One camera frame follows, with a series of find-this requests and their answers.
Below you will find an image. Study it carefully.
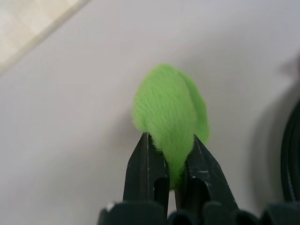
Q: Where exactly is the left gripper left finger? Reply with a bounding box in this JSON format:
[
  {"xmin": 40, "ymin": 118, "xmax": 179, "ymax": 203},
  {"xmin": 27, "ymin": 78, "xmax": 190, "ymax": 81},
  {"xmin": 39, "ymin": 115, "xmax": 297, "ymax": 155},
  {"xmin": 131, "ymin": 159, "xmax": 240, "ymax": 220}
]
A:
[{"xmin": 122, "ymin": 132, "xmax": 170, "ymax": 218}]

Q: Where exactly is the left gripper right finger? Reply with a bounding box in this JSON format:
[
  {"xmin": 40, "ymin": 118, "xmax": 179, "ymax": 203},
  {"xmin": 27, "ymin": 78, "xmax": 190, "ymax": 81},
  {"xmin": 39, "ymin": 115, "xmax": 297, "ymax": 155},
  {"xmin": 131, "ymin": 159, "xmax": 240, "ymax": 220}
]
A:
[{"xmin": 174, "ymin": 133, "xmax": 240, "ymax": 214}]

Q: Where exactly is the green fuzzy zipper pom-pom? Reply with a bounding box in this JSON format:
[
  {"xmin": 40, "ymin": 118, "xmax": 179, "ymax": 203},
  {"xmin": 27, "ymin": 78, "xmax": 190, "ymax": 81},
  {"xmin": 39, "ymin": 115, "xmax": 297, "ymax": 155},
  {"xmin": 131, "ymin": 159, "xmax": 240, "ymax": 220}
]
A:
[{"xmin": 131, "ymin": 62, "xmax": 210, "ymax": 192}]

